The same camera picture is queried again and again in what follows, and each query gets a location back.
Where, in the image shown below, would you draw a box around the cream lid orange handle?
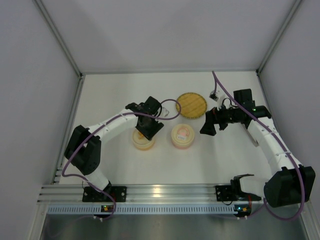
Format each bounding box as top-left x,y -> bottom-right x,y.
132,129 -> 155,142

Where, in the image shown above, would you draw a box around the cream lid pink handle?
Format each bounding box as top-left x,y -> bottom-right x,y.
171,123 -> 195,145

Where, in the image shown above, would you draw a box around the metal tongs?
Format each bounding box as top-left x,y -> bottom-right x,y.
241,123 -> 259,147

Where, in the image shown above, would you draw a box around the orange lunch bowl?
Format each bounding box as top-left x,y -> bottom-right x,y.
133,140 -> 155,151

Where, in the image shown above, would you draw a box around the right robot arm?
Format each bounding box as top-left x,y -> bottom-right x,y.
199,88 -> 316,208

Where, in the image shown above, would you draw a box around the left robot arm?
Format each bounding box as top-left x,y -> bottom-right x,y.
64,96 -> 164,193

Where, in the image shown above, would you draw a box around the pink lunch bowl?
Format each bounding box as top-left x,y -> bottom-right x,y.
172,140 -> 194,150

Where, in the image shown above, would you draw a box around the round bamboo tray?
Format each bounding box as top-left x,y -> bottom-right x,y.
175,92 -> 208,120

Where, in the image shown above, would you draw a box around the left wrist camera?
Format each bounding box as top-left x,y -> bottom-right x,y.
159,107 -> 170,118

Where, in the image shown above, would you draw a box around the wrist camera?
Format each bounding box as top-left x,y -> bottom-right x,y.
159,107 -> 170,118
209,90 -> 226,105

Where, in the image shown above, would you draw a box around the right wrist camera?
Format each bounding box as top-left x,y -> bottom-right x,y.
209,90 -> 226,105

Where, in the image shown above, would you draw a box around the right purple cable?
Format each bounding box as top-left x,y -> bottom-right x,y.
211,70 -> 307,222

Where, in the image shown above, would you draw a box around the purple cable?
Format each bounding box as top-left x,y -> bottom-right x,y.
211,70 -> 307,222
61,98 -> 181,221

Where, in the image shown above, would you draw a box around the right aluminium frame post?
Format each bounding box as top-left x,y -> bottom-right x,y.
255,0 -> 304,77

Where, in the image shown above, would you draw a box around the aluminium frame post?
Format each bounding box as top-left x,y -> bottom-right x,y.
32,0 -> 83,79
255,0 -> 304,77

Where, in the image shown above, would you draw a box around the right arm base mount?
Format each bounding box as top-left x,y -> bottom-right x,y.
215,174 -> 262,202

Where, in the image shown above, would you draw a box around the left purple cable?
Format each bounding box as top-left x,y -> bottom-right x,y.
61,98 -> 181,221

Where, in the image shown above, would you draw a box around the slotted cable duct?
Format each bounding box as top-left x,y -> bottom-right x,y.
47,204 -> 241,215

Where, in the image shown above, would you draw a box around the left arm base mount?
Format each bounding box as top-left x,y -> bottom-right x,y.
82,186 -> 127,203

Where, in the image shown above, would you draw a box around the aluminium front rail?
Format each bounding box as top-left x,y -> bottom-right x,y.
37,182 -> 310,204

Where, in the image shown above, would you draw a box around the left aluminium frame post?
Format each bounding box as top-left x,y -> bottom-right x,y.
32,0 -> 83,79

